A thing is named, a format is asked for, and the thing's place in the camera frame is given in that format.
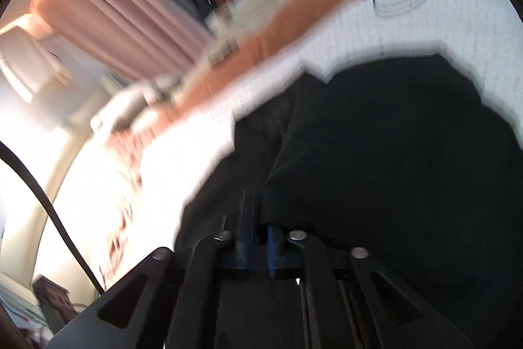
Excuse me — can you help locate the pile of clothes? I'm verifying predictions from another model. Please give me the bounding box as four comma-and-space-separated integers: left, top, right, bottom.
204, 0, 328, 59

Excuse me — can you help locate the white patterned bedsheet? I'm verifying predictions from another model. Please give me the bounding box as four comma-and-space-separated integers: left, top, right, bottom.
53, 0, 523, 286

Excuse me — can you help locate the grey cloth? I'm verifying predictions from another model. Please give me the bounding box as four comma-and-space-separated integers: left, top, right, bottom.
90, 73, 189, 133

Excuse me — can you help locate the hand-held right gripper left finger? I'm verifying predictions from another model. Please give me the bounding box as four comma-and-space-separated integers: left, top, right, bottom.
47, 189, 262, 349

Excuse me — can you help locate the white furniture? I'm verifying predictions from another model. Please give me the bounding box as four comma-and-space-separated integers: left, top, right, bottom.
0, 16, 72, 104

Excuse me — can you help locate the brown blanket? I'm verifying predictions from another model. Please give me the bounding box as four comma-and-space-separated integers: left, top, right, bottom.
106, 0, 389, 153

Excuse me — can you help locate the black garment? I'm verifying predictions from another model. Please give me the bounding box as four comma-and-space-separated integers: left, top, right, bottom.
174, 52, 523, 349

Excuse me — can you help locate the pink curtain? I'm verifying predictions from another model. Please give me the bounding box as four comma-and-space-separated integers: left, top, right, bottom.
33, 0, 213, 82

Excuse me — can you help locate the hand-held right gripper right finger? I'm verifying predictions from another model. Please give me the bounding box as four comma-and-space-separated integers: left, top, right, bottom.
265, 225, 472, 349

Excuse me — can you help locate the black cable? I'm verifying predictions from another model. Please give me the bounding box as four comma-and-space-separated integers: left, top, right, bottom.
0, 140, 105, 296

